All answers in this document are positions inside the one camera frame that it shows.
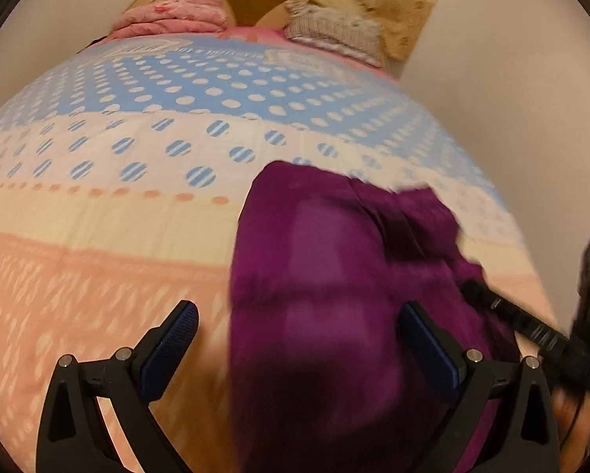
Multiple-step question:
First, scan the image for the grey patterned pillow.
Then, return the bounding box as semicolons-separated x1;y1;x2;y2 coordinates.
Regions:
282;1;387;67

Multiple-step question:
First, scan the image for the purple fleece garment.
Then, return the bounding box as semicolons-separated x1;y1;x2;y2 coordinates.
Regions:
228;160;522;473

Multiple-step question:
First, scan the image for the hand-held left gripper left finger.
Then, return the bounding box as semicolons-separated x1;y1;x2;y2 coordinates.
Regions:
35;300;200;473

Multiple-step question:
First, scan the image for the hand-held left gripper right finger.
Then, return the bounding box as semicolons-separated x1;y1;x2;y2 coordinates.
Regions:
397;300;562;473

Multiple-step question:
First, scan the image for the beige patterned curtain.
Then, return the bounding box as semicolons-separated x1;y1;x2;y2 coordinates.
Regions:
191;0;446;60

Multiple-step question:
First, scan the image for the folded pink blanket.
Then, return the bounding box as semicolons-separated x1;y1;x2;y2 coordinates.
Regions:
110;0;237;40

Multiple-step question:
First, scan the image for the person's right forearm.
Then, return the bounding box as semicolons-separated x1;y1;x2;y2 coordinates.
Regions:
552;384;590;465

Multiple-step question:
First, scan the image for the polka dot bed sheet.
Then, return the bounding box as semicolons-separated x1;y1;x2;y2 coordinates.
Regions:
0;34;571;473

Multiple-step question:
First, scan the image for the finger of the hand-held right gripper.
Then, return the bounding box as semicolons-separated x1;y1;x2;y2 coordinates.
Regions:
460;281;569;356

